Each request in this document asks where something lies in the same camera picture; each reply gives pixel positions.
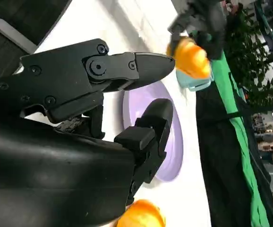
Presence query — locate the green cloth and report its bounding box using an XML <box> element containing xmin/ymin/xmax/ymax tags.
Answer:
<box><xmin>209</xmin><ymin>47</ymin><xmax>273</xmax><ymax>227</ymax></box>

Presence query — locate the green leafy plant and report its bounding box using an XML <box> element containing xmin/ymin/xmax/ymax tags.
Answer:
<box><xmin>223</xmin><ymin>2</ymin><xmax>273</xmax><ymax>114</ymax></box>

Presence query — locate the pale green mug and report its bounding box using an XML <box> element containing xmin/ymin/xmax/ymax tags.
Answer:
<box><xmin>176</xmin><ymin>70</ymin><xmax>214</xmax><ymax>92</ymax></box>

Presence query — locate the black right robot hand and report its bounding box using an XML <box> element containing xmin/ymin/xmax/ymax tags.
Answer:
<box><xmin>0</xmin><ymin>38</ymin><xmax>176</xmax><ymax>227</ymax></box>

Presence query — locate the black cloth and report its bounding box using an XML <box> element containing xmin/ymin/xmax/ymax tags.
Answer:
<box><xmin>195</xmin><ymin>59</ymin><xmax>273</xmax><ymax>227</ymax></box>

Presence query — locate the lilac plate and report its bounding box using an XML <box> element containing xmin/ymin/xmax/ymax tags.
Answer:
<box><xmin>122</xmin><ymin>80</ymin><xmax>184</xmax><ymax>183</ymax></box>

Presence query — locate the grey table support bar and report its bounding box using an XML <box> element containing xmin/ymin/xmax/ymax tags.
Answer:
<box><xmin>0</xmin><ymin>18</ymin><xmax>38</xmax><ymax>54</ymax></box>

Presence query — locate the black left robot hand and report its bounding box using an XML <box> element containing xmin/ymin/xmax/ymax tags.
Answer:
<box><xmin>167</xmin><ymin>0</ymin><xmax>227</xmax><ymax>61</ymax></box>

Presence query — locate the orange and white bread roll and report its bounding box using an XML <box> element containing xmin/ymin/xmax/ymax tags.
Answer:
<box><xmin>116</xmin><ymin>199</ymin><xmax>167</xmax><ymax>227</ymax></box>
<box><xmin>166</xmin><ymin>37</ymin><xmax>212</xmax><ymax>79</ymax></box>

